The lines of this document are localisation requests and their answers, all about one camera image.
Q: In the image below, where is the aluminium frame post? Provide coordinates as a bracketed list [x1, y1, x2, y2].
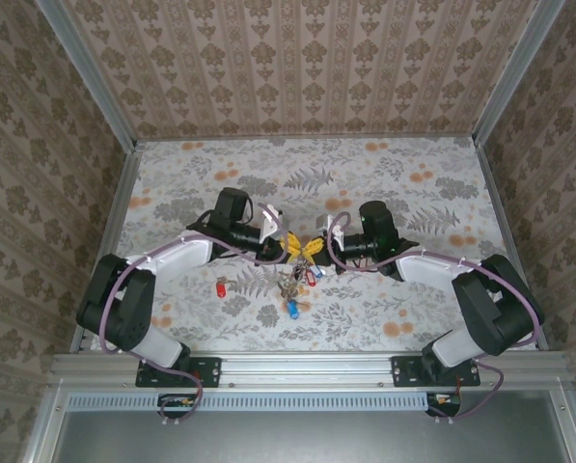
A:
[471, 0, 567, 149]
[32, 0, 140, 151]

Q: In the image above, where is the aluminium mounting rail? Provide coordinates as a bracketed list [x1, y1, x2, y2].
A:
[50, 351, 568, 391]

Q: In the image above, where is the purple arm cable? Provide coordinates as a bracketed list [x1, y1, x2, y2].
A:
[98, 203, 288, 428]
[326, 211, 545, 425]

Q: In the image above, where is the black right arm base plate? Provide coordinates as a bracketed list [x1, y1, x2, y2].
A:
[391, 355, 481, 389]

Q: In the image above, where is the black electronics box with wires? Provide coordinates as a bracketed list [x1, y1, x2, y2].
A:
[157, 393, 198, 420]
[425, 391, 463, 419]

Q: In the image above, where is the grey slotted cable duct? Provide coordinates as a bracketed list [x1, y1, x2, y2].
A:
[68, 391, 431, 413]

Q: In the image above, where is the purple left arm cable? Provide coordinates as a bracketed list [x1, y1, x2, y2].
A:
[98, 203, 288, 428]

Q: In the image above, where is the aluminium side rail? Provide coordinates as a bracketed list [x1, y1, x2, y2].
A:
[474, 139, 567, 358]
[71, 142, 145, 356]

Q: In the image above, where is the silver keyring disc with rings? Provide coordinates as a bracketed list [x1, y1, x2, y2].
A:
[276, 255, 317, 303]

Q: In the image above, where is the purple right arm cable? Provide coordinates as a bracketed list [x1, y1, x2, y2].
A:
[326, 211, 545, 425]

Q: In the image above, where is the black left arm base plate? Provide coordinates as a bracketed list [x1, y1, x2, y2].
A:
[135, 355, 223, 389]

